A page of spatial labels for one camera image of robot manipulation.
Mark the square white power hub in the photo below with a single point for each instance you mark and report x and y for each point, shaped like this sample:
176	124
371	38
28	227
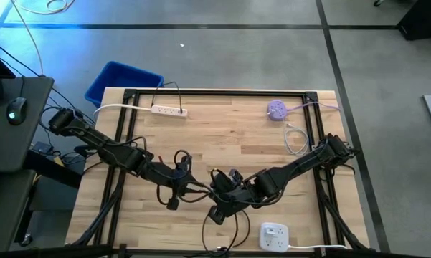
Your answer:
281	243

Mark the black cabinet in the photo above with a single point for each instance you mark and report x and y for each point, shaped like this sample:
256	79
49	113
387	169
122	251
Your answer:
423	21

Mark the blue plastic bin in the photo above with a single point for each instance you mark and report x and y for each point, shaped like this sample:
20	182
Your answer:
122	77

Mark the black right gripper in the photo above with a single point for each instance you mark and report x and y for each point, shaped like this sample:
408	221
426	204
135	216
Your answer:
238	199

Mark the small black power brick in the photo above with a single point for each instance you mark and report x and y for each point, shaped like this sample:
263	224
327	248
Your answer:
42	148

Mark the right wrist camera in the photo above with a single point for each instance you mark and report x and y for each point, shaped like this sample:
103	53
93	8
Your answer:
236	175

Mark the black caster wheel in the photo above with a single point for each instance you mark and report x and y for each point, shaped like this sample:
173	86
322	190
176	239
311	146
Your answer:
378	3

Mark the round purple power hub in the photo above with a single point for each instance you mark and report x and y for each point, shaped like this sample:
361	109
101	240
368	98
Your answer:
279	107

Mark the black desk support beam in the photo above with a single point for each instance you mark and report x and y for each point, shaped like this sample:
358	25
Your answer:
54	172

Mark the long white power strip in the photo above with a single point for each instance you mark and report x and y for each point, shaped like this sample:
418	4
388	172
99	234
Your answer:
165	110

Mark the black side desk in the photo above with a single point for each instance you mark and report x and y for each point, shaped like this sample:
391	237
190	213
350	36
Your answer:
7	143

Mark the black aluminium table frame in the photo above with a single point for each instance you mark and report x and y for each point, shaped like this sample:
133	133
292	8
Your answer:
236	92

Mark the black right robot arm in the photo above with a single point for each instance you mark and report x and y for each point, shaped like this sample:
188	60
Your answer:
294	168

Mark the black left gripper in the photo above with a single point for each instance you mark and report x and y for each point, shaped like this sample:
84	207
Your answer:
175	181

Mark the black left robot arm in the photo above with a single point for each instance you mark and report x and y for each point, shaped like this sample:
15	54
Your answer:
118	154

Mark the black computer mouse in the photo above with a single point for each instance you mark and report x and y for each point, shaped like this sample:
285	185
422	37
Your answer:
16	111

